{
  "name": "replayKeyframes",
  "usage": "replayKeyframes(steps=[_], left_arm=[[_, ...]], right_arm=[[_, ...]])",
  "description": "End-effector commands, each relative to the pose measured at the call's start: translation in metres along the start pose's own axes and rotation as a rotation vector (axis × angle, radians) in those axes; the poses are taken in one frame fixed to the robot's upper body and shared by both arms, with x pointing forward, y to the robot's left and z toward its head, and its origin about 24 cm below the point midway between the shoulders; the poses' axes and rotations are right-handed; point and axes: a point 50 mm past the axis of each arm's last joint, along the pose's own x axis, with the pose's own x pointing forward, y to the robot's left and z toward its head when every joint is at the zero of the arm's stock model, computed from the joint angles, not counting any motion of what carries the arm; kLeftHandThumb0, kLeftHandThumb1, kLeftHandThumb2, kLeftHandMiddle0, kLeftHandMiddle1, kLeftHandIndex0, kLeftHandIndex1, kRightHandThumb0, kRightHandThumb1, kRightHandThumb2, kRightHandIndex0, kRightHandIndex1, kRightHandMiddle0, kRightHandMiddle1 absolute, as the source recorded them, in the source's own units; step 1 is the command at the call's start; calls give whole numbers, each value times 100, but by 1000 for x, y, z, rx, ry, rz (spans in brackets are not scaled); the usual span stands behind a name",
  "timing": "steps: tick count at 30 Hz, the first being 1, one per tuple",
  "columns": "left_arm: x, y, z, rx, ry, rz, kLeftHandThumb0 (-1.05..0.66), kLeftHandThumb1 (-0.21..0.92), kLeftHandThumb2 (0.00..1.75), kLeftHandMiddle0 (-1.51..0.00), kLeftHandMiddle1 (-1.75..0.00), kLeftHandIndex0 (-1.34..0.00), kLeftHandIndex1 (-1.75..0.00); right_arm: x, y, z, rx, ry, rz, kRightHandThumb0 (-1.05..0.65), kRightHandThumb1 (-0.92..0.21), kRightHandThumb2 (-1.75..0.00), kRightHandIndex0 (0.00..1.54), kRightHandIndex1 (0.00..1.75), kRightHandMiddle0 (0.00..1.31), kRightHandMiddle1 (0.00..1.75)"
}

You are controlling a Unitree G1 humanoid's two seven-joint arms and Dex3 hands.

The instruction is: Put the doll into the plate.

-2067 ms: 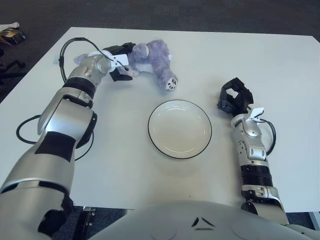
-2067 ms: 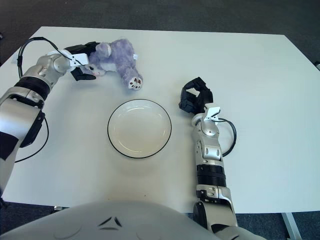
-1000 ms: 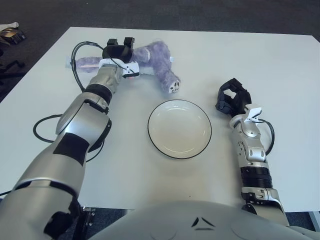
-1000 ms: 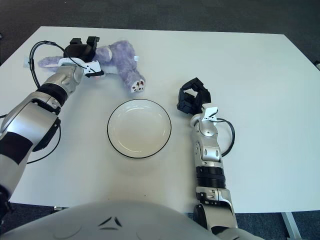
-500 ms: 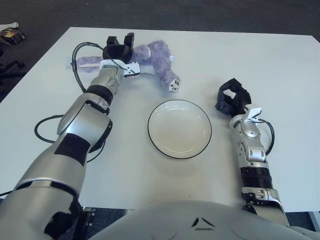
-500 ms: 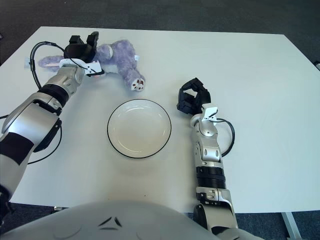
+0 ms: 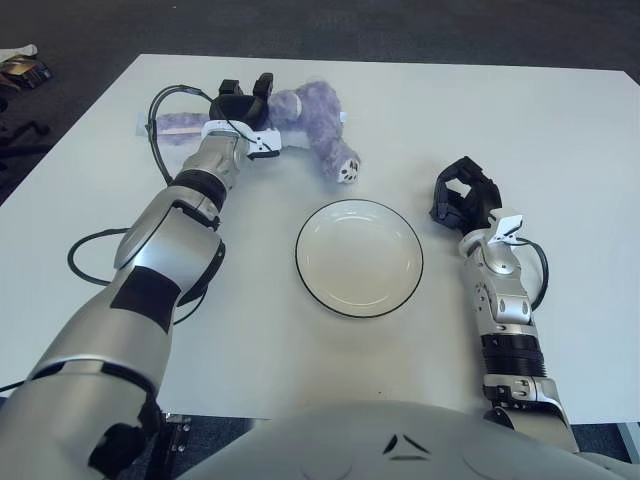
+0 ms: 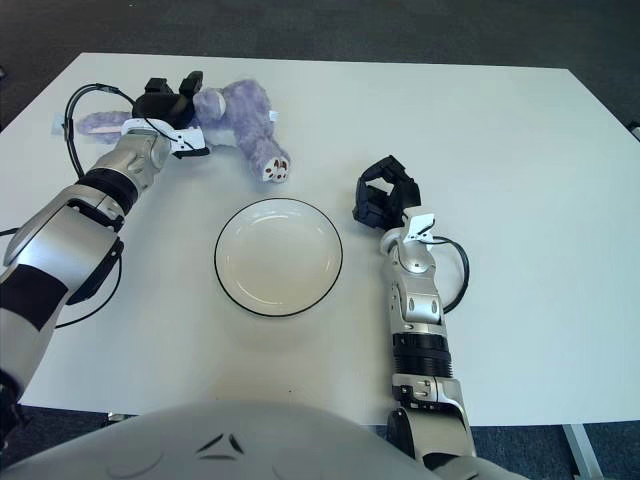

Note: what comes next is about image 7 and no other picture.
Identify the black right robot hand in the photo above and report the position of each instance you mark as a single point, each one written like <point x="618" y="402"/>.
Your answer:
<point x="480" y="197"/>

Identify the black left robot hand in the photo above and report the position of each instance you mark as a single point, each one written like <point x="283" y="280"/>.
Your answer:
<point x="237" y="107"/>

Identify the purple plush bunny doll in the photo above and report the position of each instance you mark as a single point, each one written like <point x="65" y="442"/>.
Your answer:
<point x="320" y="115"/>

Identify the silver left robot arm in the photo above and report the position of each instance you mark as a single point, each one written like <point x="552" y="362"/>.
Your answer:
<point x="165" y="250"/>

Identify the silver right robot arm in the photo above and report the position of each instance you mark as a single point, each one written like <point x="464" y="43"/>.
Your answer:
<point x="505" y="305"/>

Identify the white plate black rim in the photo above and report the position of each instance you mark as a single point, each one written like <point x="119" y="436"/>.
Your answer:
<point x="359" y="260"/>

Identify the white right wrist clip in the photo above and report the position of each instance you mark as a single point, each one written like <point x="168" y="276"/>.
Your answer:
<point x="507" y="227"/>

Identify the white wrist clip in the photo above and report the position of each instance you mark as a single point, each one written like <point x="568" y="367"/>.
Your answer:
<point x="265" y="140"/>
<point x="507" y="227"/>

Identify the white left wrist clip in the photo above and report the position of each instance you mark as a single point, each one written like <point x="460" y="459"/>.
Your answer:
<point x="265" y="140"/>

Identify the dark box on floor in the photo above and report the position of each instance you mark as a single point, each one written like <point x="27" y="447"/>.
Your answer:
<point x="27" y="74"/>

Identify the black chair base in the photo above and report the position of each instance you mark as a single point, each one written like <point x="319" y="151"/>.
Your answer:
<point x="22" y="131"/>

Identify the white object on floor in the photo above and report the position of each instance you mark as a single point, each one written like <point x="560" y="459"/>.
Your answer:
<point x="20" y="50"/>

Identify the grey robot torso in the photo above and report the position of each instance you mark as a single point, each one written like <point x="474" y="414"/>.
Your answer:
<point x="360" y="440"/>

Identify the grey table leg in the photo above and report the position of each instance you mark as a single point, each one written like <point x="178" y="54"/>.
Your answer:
<point x="630" y="437"/>

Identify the black metal table bracket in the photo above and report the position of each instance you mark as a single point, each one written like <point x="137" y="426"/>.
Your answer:
<point x="175" y="435"/>

